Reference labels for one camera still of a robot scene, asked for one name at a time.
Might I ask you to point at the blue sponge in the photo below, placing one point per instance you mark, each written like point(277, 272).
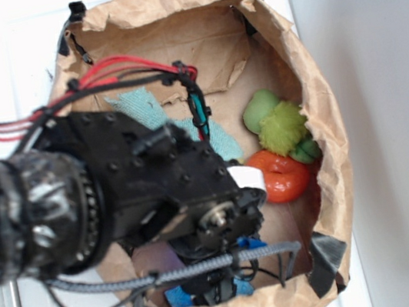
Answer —
point(177, 297)

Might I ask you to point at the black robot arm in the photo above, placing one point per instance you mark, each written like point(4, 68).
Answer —
point(47, 226)

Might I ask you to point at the teal microfiber cloth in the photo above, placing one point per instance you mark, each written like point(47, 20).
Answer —
point(143, 107)

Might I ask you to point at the orange donut toy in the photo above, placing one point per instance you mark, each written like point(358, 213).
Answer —
point(285, 178)

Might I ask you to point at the brown paper bag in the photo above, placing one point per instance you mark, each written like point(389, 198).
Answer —
point(238, 47)

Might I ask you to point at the green plush toy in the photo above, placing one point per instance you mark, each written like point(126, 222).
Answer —
point(280, 127)

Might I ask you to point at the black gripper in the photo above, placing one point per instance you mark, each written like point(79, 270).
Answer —
point(160, 185)

